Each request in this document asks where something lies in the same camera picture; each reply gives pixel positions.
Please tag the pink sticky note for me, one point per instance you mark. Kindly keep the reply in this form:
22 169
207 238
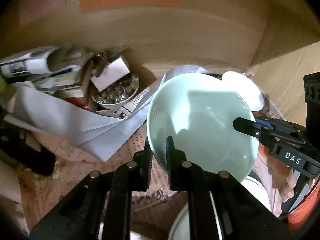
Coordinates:
31 10

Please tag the white paper box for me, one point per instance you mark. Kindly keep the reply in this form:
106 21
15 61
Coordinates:
111 73

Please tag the white spotted small bowl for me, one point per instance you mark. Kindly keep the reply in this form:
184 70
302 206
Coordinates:
257 190

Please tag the dark wine bottle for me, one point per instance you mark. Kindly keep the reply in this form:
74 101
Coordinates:
41 162

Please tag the brown newspaper shelf liner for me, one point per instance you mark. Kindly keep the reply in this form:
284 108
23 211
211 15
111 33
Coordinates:
158 207

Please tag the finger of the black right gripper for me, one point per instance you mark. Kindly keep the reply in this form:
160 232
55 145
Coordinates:
248 127

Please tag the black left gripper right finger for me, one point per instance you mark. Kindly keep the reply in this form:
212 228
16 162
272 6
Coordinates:
219 206

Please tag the white ceramic bowl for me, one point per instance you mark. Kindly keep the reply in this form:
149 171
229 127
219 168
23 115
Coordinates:
246 88

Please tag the rolled newspaper stack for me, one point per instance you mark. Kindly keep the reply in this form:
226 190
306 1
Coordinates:
49 69

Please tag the mint green ceramic bowl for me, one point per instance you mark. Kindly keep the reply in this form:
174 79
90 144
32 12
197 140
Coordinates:
197 111

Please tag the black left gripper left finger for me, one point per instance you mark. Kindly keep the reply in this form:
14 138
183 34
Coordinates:
99 207

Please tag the light blue paper sheet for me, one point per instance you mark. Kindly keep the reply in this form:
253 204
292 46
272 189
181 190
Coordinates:
97 134

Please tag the person's right hand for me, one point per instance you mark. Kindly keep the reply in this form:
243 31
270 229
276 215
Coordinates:
287 191

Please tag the mint green plate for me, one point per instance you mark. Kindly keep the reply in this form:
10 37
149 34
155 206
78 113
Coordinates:
180 228

